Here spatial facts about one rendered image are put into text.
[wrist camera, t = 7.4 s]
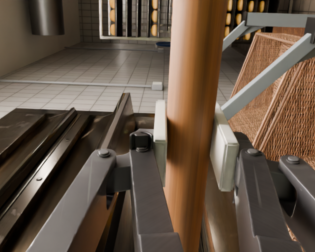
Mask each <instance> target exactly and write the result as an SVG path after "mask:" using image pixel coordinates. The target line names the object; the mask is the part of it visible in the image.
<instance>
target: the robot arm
mask: <svg viewBox="0 0 315 252"><path fill-rule="evenodd" d="M167 144H168V138H167V102H166V101H165V100H157V101H156V107H155V119H154V129H141V128H139V129H138V130H137V131H135V132H133V133H131V134H130V136H129V152H128V153H126V154H123V155H116V152H115V151H114V150H112V149H107V148H102V149H98V150H95V151H94V152H93V153H92V154H91V155H90V157H89V158H88V160H87V161H86V163H85V164H84V166H83V167H82V169H81V170H80V172H79V173H78V175H77V176H76V178H75V179H74V181H73V182H72V184H71V185H70V187H69V188H68V190H67V191H66V193H65V194H64V196H63V197H62V199H61V200H60V201H59V203H58V204H57V206H56V207H55V209H54V210H53V212H52V213H51V215H50V216H49V218H48V219H47V221H46V222H45V224H44V225H43V227H42V228H41V230H40V231H39V233H38V234H37V236H36V237H35V239H34V240H33V242H32V243H31V245H30V246H29V248H28V249H27V251H26V252H95V251H96V249H97V246H98V244H99V241H100V238H101V236H102V233H103V231H104V228H105V226H106V223H107V221H108V218H109V216H110V213H111V211H112V208H113V206H114V203H115V200H116V198H117V192H123V191H129V190H130V202H131V215H132V228H133V241H134V252H184V250H183V247H182V243H181V239H180V236H179V233H178V232H174V228H173V224H172V220H171V216H170V212H169V209H168V205H167V201H166V197H165V193H164V189H163V187H165V185H166V165H167ZM209 156H210V159H211V163H212V167H213V170H214V174H215V177H216V181H217V184H218V188H219V190H221V191H222V192H230V191H231V190H233V186H234V182H235V188H234V194H233V201H232V203H233V204H234V203H235V209H236V220H237V231H238V242H239V252H303V250H302V248H303V249H304V251H305V252H315V170H314V169H313V168H312V167H311V166H310V165H309V164H308V163H307V162H306V161H305V160H303V159H302V158H300V157H298V156H294V155H283V156H281V157H280V160H279V162H278V161H273V160H268V159H266V157H265V154H264V153H263V152H262V151H260V150H258V149H255V148H254V147H253V145H252V143H251V141H250V140H249V138H248V136H247V135H245V134H244V133H242V132H234V131H232V129H231V127H230V125H229V123H228V121H227V119H226V117H225V115H224V113H223V111H222V109H221V107H220V105H219V104H218V102H216V105H215V113H214V122H213V130H212V139H211V147H210V155H209ZM287 225H288V227H289V228H290V230H291V231H292V233H293V234H294V236H295V237H296V239H297V240H298V241H294V240H291V237H290V233H289V230H288V227H287ZM301 246H302V247H301Z"/></svg>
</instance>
